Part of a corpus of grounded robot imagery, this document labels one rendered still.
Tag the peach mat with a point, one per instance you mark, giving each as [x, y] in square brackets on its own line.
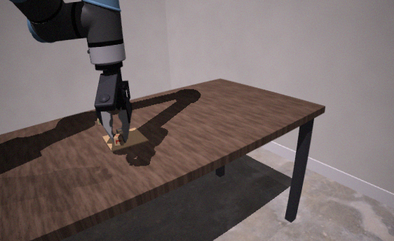
[135, 137]

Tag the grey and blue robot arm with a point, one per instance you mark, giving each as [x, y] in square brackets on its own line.
[97, 20]

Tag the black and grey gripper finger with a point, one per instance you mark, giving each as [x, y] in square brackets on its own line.
[125, 115]
[106, 119]

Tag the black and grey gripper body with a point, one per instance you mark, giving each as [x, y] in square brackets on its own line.
[122, 85]

